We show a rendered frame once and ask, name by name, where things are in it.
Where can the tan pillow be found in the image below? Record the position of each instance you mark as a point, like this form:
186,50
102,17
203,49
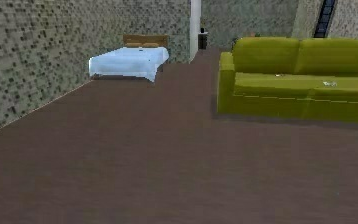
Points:
132,44
150,44

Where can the bed with pale blue cover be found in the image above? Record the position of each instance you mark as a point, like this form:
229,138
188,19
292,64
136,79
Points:
127,61

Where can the small white flat object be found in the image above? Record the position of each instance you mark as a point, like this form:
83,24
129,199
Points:
279,75

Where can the olive green sofa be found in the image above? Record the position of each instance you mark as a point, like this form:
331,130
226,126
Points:
270,90

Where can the dark tall window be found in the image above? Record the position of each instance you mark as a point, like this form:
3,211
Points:
324,18

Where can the small dark object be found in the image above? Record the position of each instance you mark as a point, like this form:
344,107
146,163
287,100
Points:
202,30

